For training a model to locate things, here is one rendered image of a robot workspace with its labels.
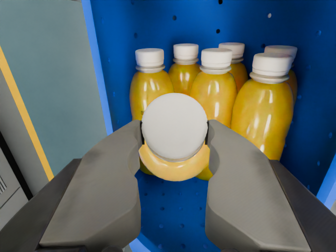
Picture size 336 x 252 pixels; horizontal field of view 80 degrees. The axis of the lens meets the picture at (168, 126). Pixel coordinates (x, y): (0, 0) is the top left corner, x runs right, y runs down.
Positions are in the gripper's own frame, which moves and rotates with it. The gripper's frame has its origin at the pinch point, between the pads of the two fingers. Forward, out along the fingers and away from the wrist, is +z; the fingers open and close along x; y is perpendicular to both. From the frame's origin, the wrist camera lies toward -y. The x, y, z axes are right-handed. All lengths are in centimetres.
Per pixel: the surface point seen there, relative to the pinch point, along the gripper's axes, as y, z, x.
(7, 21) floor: -4, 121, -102
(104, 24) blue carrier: -5.1, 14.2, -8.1
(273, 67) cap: -0.9, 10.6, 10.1
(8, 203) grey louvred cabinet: 122, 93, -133
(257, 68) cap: -0.6, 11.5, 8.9
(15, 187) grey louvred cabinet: 117, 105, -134
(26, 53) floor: 14, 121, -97
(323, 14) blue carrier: -5.4, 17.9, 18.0
